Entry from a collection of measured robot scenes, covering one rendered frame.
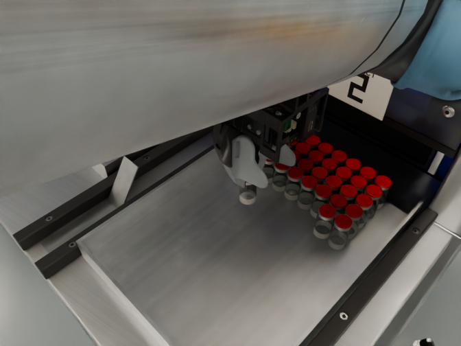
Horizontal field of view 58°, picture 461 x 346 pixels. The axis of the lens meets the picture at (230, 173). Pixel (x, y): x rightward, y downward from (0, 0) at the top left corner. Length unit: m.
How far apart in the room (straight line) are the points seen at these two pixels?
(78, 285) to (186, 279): 0.13
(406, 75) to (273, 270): 0.37
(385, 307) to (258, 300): 0.14
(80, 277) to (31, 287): 1.12
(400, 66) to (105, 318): 0.41
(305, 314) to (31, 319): 1.22
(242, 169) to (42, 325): 1.20
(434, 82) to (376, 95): 0.37
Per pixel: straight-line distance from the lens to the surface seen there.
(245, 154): 0.45
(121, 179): 0.57
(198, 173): 0.59
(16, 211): 0.63
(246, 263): 0.51
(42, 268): 0.54
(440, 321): 1.60
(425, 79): 0.17
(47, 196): 0.63
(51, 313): 1.58
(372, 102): 0.55
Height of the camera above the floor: 1.32
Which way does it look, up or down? 46 degrees down
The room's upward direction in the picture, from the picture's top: straight up
